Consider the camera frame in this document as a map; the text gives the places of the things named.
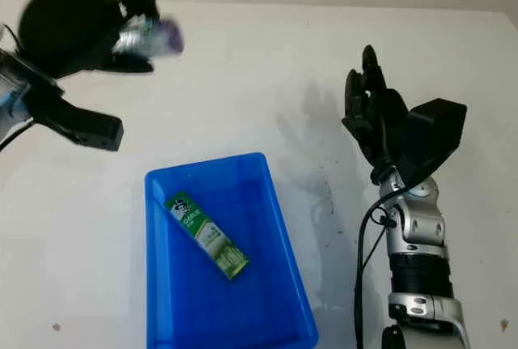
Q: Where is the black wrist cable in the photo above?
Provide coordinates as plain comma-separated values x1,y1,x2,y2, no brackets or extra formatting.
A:
0,118,35,152
352,189,403,349

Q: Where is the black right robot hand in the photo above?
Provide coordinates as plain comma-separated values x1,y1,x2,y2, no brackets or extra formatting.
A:
342,44,410,185

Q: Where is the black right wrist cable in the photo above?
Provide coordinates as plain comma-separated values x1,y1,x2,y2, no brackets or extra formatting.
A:
352,189,403,349

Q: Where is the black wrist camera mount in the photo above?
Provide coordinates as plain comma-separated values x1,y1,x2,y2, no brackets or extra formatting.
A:
397,97,468,189
22,76,125,153

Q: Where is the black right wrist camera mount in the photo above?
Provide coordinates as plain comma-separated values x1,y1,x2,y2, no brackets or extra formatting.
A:
397,97,468,189

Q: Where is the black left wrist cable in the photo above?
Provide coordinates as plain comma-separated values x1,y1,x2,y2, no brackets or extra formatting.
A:
0,118,35,152

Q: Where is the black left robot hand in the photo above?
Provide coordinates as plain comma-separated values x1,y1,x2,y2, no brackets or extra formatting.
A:
18,0,161,81

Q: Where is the blue plastic tray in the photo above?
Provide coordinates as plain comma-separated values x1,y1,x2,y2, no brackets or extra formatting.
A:
144,151,320,349

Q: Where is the silver purple bag roll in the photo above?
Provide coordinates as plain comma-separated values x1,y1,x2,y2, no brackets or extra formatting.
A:
113,16,186,59

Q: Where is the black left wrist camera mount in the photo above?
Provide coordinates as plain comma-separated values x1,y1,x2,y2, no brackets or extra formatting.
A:
22,76,125,153

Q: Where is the green white carton box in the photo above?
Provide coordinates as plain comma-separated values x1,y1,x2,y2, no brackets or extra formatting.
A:
163,190,251,283

